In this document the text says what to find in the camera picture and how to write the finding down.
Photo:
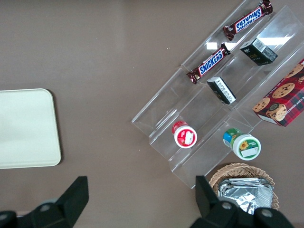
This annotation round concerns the Snickers bar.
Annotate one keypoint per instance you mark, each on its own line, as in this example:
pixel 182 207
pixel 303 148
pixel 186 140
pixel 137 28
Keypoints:
pixel 211 63
pixel 249 20

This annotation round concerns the green lid cup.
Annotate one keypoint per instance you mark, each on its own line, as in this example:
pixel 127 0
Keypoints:
pixel 245 146

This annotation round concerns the beige serving tray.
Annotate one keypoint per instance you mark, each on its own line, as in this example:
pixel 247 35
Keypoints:
pixel 23 128

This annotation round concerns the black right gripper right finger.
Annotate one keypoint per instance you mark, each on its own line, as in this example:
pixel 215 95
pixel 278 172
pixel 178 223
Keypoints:
pixel 211 209

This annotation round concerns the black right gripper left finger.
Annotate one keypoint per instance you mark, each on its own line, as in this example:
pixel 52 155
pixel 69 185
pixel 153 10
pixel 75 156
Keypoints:
pixel 69 204

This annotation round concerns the red cookie box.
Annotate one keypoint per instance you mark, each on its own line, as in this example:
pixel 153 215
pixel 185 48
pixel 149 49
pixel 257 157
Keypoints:
pixel 285 99

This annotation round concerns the light wicker basket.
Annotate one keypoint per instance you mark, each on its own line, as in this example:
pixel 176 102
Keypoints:
pixel 237 169

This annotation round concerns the red lid cup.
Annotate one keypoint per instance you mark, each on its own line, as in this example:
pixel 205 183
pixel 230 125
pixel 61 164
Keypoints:
pixel 185 137

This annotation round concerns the silver foil packets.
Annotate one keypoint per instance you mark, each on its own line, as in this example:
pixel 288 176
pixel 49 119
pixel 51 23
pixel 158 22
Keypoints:
pixel 247 194

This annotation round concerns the clear acrylic tiered stand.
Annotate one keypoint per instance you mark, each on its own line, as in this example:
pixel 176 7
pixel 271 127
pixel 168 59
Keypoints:
pixel 166 111

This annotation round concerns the small black box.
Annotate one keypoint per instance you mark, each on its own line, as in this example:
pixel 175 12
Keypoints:
pixel 222 91
pixel 257 53

